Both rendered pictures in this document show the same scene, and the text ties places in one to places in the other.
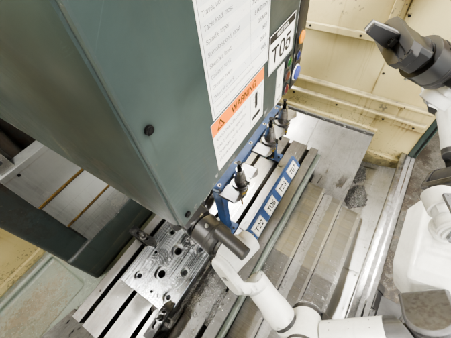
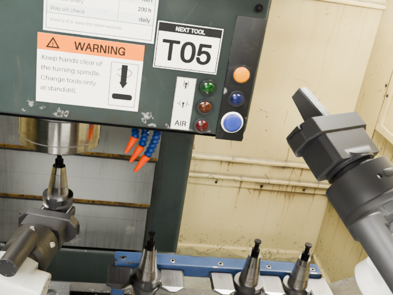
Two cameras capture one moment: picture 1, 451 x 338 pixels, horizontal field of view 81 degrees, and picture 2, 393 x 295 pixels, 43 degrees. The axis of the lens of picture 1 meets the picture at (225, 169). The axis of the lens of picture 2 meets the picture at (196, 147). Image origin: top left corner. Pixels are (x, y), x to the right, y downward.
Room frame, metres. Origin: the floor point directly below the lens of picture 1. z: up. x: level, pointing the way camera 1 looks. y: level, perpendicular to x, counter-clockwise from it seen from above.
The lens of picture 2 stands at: (-0.12, -0.65, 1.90)
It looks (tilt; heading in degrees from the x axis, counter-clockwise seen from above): 23 degrees down; 41
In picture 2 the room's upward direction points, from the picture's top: 9 degrees clockwise
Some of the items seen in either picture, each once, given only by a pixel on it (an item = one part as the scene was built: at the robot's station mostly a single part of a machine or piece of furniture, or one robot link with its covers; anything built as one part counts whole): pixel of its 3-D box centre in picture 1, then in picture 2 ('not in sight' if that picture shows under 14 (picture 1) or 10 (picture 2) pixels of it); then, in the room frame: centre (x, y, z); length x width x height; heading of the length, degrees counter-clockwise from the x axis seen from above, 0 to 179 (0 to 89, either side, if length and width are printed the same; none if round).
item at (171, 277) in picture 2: (248, 171); (172, 281); (0.53, -0.08, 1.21); 0.07 x 0.05 x 0.01; 50
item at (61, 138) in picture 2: not in sight; (61, 111); (0.40, 0.16, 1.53); 0.16 x 0.16 x 0.12
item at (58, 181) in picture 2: not in sight; (58, 179); (0.40, 0.16, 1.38); 0.04 x 0.04 x 0.07
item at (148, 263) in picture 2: (239, 175); (148, 261); (0.49, -0.04, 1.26); 0.04 x 0.04 x 0.07
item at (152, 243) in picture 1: (145, 239); not in sight; (0.44, 0.37, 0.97); 0.13 x 0.03 x 0.15; 50
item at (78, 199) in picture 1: (99, 170); (77, 174); (0.68, 0.50, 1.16); 0.48 x 0.05 x 0.51; 140
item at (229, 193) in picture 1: (231, 194); (119, 278); (0.45, -0.01, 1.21); 0.07 x 0.05 x 0.01; 50
